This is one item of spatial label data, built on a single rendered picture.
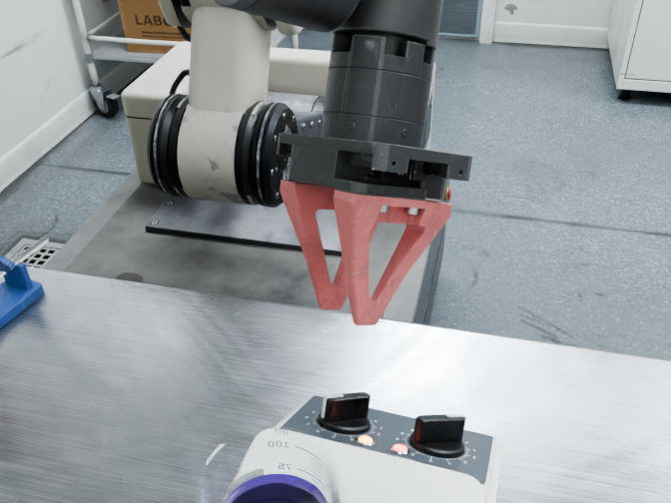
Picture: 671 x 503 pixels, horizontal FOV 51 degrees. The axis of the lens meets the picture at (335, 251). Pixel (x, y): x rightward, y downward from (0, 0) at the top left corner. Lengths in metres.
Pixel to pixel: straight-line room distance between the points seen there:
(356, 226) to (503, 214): 1.74
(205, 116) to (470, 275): 0.94
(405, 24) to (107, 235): 1.10
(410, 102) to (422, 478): 0.19
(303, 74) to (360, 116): 1.17
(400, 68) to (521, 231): 1.67
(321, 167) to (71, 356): 0.28
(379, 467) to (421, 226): 0.13
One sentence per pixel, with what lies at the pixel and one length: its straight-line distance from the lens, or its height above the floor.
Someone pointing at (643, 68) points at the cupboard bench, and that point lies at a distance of 2.79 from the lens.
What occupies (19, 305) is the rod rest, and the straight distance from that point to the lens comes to 0.63.
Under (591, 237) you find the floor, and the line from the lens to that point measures 2.05.
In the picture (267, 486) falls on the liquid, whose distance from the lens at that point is 0.31.
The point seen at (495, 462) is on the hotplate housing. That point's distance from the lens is 0.43.
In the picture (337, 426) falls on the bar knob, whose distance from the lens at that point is 0.42.
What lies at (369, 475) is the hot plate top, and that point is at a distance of 0.36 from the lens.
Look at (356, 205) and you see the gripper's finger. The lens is 0.35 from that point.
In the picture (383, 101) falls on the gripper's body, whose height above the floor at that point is 0.98.
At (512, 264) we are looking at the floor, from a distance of 1.89.
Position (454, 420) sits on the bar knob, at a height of 0.81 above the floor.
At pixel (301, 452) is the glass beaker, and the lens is 0.29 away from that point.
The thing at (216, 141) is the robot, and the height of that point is 0.63.
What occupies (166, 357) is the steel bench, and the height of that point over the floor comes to 0.75.
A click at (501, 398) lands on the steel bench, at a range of 0.52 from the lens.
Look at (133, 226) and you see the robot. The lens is 1.42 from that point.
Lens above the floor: 1.13
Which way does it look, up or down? 37 degrees down
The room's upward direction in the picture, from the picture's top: 2 degrees counter-clockwise
